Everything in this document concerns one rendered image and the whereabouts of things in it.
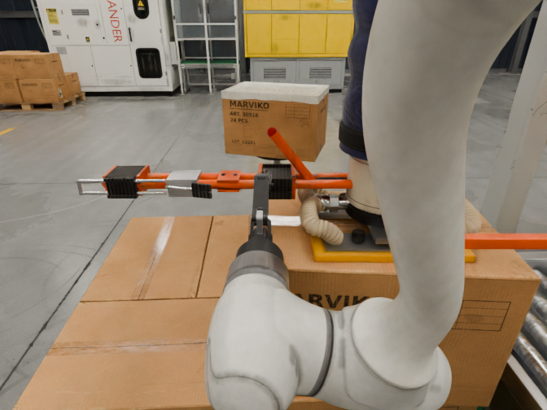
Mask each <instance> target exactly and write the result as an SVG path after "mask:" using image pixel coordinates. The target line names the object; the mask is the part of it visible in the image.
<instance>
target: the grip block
mask: <svg viewBox="0 0 547 410"><path fill-rule="evenodd" d="M258 173H271V174H272V181H271V183H273V188H271V192H270V193H269V199H295V168H294V167H293V165H292V164H263V163H260V164H259V171H258Z"/></svg>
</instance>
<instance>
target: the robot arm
mask: <svg viewBox="0 0 547 410"><path fill-rule="evenodd" d="M541 1H542V0H378V4H377V7H376V10H375V13H374V19H373V23H372V26H371V30H370V37H369V41H368V46H367V51H366V56H365V66H364V74H363V82H362V126H363V135H364V142H365V151H366V156H367V160H368V164H369V168H370V174H371V177H372V181H373V184H374V190H375V193H376V197H377V200H378V203H379V209H380V212H381V215H382V218H383V224H384V228H385V231H386V234H387V240H388V243H389V246H390V249H391V253H392V258H393V262H394V265H395V268H396V274H397V277H398V281H399V286H400V292H399V294H398V295H397V296H396V298H395V299H388V298H382V297H377V298H372V299H367V300H366V301H365V302H363V303H359V304H356V305H353V306H348V307H344V308H343V310H342V311H334V310H330V309H326V308H323V307H318V306H316V305H314V304H311V303H309V302H306V301H304V300H303V299H301V298H299V297H298V296H296V295H294V294H292V293H291V292H290V289H289V273H288V270H287V266H286V265H285V264H284V259H283V254H282V251H281V249H280V248H279V247H278V246H277V245H276V244H275V243H273V235H272V234H271V220H270V219H269V193H270V192H271V188H273V187H274V184H273V183H271V181H272V174H271V173H257V174H256V175H255V176H254V190H253V204H252V216H251V226H250V234H249V235H248V241H247V242H245V243H244V244H243V245H242V246H241V247H240V248H239V249H238V251H237V253H236V256H235V259H234V260H233V262H232V263H231V264H230V266H229V268H228V270H229V271H228V275H227V276H226V281H225V285H224V289H223V295H222V296H221V297H220V298H219V300H218V302H217V305H216V306H215V309H214V311H213V314H212V319H211V322H210V326H209V330H208V339H207V346H206V355H205V387H206V392H207V397H208V401H209V403H210V404H211V406H212V408H213V409H214V410H287V409H288V407H289V406H290V404H291V402H292V401H293V399H294V398H295V396H296V395H304V396H309V397H313V398H315V399H320V400H322V401H325V402H327V403H329V404H331V405H334V406H336V407H339V408H344V409H347V410H438V409H439V408H441V407H442V405H443V404H444V403H445V401H446V399H447V398H448V396H449V392H450V388H451V383H452V374H451V368H450V365H449V362H448V360H447V358H446V357H445V355H444V353H443V352H442V351H441V349H440V348H439V347H438V345H439V344H440V343H441V342H442V340H443V339H444V337H445V336H446V335H447V333H448V332H449V331H450V330H451V328H452V326H453V324H454V322H455V320H456V319H457V316H458V313H459V311H460V308H461V305H462V297H463V291H464V280H465V187H466V142H467V135H468V129H469V124H470V118H471V114H472V111H473V108H474V105H475V101H476V99H477V96H478V93H479V90H480V88H481V85H482V84H483V82H484V79H485V77H486V76H487V74H488V71H489V69H490V67H491V66H492V64H493V62H494V61H495V59H496V58H497V56H498V55H499V53H500V52H501V50H502V49H503V47H504V46H505V44H506V43H507V42H508V41H509V39H510V38H511V37H512V35H513V34H514V32H515V31H516V29H517V28H518V27H519V26H520V24H521V23H522V22H523V21H524V20H525V19H526V18H527V17H528V15H529V14H530V13H531V12H532V11H533V10H534V9H535V8H536V6H537V5H538V4H539V3H540V2H541ZM263 225H266V226H268V231H267V228H265V227H263ZM254 226H256V227H255V228H254Z"/></svg>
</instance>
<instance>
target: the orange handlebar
mask: <svg viewBox="0 0 547 410"><path fill-rule="evenodd" d="M312 174H313V176H314V177H315V180H304V178H303V177H302V176H301V175H300V174H299V173H296V174H295V188H296V189H351V188H352V187H353V185H352V180H348V173H347V172H330V173H312ZM169 175H170V173H148V174H147V179H165V183H141V185H140V186H141V188H142V189H165V186H166V185H167V183H166V179H167V178H168V176H169ZM255 175H256V173H241V170H221V171H220V173H201V175H200V179H201V180H197V183H204V184H211V186H212V189H218V191H217V192H239V191H240V189H254V176H255ZM317 177H346V178H347V180H316V178H317ZM465 249H547V233H465Z"/></svg>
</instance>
